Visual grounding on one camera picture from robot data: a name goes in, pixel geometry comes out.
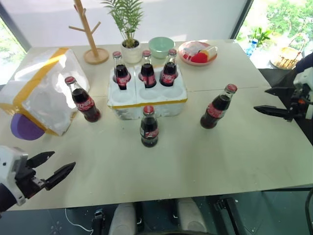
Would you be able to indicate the wooden mug tree stand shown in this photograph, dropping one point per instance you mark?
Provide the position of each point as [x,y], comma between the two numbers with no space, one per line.
[92,39]

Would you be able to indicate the white foam box yellow tape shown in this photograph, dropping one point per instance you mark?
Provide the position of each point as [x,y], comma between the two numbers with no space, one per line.
[49,98]

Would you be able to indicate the white rounded shape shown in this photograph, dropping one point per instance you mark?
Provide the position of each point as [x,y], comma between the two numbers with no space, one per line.
[190,215]
[123,219]

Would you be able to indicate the small green leafy plant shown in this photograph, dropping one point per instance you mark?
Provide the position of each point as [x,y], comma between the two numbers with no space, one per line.
[261,35]

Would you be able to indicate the mint green bowl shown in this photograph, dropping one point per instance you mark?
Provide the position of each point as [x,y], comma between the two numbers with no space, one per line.
[160,46]

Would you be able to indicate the glass cola bottle red cap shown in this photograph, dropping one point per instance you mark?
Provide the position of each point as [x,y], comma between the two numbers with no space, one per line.
[149,129]
[216,109]
[121,76]
[147,73]
[168,72]
[84,101]

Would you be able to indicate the black side table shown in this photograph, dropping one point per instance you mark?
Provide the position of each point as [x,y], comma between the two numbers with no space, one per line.
[274,76]

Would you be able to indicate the blue plastic water bottle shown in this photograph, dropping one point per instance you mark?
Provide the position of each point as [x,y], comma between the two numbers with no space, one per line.
[251,49]

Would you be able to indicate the black table leg frame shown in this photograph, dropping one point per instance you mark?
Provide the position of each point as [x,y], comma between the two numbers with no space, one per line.
[227,211]
[98,221]

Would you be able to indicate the white red snack packet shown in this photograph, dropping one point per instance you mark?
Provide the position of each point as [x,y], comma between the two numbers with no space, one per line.
[193,49]

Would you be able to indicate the white and yellow toy food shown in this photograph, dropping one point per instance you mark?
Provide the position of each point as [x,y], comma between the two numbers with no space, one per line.
[210,52]

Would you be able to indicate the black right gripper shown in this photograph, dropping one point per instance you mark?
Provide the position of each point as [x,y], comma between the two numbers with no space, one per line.
[299,104]

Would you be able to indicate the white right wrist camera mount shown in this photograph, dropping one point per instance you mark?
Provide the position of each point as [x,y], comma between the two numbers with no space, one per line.
[303,78]

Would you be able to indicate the red toy food piece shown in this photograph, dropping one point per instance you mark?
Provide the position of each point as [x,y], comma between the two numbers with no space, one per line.
[199,58]

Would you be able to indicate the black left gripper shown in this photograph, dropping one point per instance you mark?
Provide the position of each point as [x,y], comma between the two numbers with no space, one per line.
[25,178]

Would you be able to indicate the pink round plate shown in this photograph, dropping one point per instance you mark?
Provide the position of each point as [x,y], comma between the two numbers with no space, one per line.
[181,52]

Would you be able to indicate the green plant in white pot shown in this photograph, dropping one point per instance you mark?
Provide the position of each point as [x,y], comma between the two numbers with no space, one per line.
[130,52]

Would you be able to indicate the purple round ball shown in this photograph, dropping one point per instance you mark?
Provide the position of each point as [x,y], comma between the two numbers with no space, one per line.
[24,129]

